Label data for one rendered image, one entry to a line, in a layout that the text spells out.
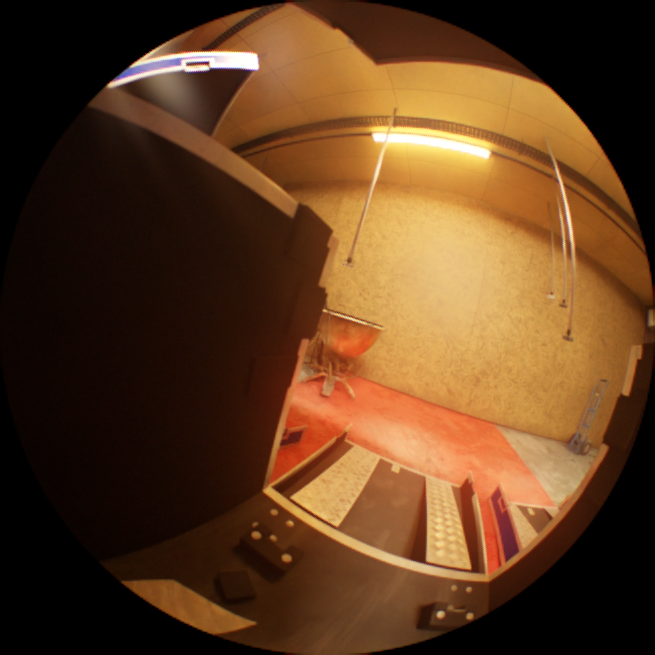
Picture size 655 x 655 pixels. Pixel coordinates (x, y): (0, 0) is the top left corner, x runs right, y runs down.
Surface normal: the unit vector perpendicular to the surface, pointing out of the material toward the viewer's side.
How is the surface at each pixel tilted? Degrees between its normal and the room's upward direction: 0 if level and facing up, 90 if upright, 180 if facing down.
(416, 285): 90
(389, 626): 0
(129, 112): 90
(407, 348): 90
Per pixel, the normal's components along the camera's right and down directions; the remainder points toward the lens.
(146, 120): 0.83, 0.29
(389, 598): 0.29, -0.95
